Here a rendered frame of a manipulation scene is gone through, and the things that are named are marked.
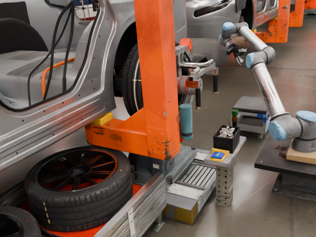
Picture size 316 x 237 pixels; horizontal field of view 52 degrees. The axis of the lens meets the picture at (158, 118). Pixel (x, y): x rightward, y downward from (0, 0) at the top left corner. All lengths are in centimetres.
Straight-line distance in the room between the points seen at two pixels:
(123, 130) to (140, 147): 16
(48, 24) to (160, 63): 258
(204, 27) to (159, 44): 312
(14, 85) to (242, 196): 192
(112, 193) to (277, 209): 123
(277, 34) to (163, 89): 422
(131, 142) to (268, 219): 109
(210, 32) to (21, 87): 310
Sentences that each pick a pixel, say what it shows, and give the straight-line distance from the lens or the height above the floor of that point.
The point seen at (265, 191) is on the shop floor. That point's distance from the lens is 272.
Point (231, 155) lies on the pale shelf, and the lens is 224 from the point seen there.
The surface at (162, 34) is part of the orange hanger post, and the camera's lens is 180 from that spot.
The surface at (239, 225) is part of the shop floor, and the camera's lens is 237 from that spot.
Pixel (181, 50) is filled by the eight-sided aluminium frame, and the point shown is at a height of 110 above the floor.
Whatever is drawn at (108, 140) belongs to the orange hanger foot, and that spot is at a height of 58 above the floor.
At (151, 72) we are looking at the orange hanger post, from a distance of 186.
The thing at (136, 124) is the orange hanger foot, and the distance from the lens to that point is 208.
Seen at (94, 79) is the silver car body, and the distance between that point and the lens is 218.
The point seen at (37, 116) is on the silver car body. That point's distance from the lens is 188.
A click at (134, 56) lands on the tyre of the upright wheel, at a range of 230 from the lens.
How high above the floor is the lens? 154
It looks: 22 degrees down
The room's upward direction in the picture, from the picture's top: 4 degrees counter-clockwise
